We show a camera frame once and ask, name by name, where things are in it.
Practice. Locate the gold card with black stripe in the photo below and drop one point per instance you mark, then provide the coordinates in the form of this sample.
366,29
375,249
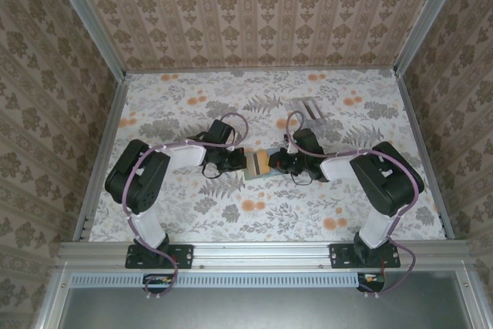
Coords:
263,163

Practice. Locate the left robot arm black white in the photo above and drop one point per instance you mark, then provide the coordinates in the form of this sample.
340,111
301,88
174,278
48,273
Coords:
135,178

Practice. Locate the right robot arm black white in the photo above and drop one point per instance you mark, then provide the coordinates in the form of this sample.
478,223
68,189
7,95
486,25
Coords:
385,182

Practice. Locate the floral tablecloth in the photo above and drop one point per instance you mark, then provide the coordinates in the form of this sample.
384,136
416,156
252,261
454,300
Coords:
246,209

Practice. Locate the black connector board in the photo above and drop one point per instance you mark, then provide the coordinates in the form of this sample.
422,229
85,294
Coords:
156,282
371,280

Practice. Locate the grey metal panel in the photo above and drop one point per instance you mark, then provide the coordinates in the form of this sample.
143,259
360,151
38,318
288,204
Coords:
250,309

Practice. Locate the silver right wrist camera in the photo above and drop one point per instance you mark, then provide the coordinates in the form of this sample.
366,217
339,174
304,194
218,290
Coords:
289,144

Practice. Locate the aluminium table end rail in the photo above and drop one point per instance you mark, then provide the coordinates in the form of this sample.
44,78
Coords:
262,69

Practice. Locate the aluminium mounting rail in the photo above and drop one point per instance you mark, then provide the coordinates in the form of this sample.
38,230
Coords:
262,254

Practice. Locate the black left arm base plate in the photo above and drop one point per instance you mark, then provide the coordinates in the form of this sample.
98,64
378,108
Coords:
183,256

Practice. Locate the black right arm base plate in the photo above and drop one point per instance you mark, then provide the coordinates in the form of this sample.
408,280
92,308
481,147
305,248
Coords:
339,256

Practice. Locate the aluminium table side rail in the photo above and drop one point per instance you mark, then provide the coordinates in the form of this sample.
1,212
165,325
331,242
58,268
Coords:
113,113
418,132

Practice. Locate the aluminium frame post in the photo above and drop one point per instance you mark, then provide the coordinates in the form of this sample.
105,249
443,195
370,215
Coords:
428,17
89,17

